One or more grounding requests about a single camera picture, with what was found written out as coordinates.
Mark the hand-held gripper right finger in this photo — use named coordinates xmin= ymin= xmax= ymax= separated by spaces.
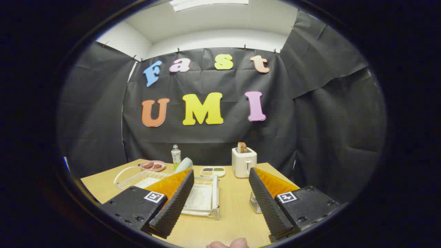
xmin=249 ymin=167 xmax=340 ymax=241

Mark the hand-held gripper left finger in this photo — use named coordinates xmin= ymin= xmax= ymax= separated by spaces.
xmin=101 ymin=168 xmax=195 ymax=239

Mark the silver wire basket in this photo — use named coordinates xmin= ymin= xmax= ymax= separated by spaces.
xmin=249 ymin=190 xmax=264 ymax=214

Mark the pale green plate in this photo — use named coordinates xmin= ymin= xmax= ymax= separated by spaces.
xmin=174 ymin=157 xmax=193 ymax=173

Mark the white wire dish rack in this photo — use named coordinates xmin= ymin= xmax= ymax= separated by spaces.
xmin=114 ymin=166 xmax=220 ymax=221

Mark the pink plate with food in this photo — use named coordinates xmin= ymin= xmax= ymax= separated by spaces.
xmin=139 ymin=161 xmax=166 ymax=172

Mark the white divided dish with grains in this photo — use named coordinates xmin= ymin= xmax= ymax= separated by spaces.
xmin=200 ymin=167 xmax=226 ymax=177

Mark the white drying mat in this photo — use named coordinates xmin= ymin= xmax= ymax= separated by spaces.
xmin=136 ymin=177 xmax=214 ymax=211

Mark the cream white toaster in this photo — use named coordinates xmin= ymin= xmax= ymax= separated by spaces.
xmin=232 ymin=147 xmax=257 ymax=178

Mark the clear bottle with green liquid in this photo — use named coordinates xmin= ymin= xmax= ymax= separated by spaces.
xmin=171 ymin=144 xmax=182 ymax=169

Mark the black backdrop cloth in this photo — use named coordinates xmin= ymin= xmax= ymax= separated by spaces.
xmin=57 ymin=10 xmax=386 ymax=204

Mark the white ceiling light panel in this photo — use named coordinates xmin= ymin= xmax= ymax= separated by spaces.
xmin=170 ymin=0 xmax=249 ymax=12

